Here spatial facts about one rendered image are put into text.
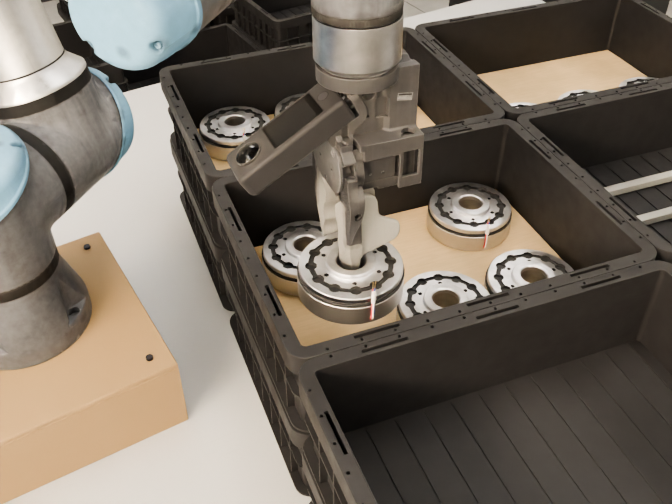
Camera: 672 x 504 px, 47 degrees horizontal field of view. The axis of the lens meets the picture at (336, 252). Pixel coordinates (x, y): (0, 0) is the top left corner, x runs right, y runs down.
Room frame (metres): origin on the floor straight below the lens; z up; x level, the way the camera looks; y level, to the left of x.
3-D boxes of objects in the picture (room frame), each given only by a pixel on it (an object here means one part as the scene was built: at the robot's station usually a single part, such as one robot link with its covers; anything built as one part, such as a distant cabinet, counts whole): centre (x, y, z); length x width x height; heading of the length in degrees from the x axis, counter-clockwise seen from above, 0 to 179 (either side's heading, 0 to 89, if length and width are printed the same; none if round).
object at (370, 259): (0.57, -0.01, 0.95); 0.05 x 0.05 x 0.01
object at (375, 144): (0.61, -0.03, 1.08); 0.09 x 0.08 x 0.12; 111
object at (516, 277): (0.64, -0.22, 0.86); 0.05 x 0.05 x 0.01
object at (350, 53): (0.61, -0.02, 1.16); 0.08 x 0.08 x 0.05
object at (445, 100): (0.95, 0.02, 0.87); 0.40 x 0.30 x 0.11; 111
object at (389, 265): (0.57, -0.01, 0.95); 0.10 x 0.10 x 0.01
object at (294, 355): (0.67, -0.09, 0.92); 0.40 x 0.30 x 0.02; 111
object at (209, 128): (0.98, 0.15, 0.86); 0.10 x 0.10 x 0.01
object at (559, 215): (0.67, -0.09, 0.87); 0.40 x 0.30 x 0.11; 111
